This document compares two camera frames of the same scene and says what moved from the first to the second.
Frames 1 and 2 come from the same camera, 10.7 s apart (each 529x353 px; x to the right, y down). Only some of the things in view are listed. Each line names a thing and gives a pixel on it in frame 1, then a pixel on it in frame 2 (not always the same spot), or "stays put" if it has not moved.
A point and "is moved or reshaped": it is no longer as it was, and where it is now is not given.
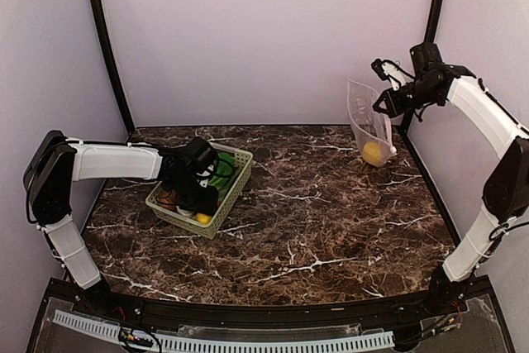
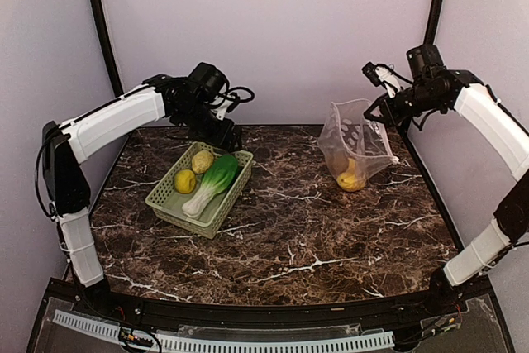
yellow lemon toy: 372,152 → 351,180
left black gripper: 206,207 → 226,138
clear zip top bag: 372,129 is moved or reshaped
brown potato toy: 167,200 → 338,161
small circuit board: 127,335 stays put
